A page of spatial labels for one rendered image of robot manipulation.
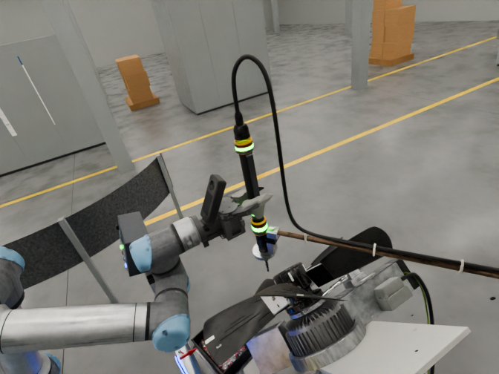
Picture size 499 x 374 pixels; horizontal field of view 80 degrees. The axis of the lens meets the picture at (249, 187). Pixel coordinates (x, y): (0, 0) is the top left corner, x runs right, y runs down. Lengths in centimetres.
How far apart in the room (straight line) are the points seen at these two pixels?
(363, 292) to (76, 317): 88
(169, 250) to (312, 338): 55
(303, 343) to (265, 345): 19
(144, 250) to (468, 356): 216
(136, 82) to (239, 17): 326
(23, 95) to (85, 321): 616
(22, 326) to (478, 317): 253
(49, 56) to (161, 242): 599
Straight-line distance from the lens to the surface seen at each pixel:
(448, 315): 263
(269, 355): 121
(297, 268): 106
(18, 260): 88
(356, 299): 116
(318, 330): 104
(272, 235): 82
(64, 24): 481
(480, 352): 254
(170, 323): 67
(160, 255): 71
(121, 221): 158
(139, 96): 880
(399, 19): 873
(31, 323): 72
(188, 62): 676
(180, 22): 671
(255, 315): 106
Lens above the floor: 206
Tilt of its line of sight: 32 degrees down
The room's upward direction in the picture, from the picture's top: 11 degrees counter-clockwise
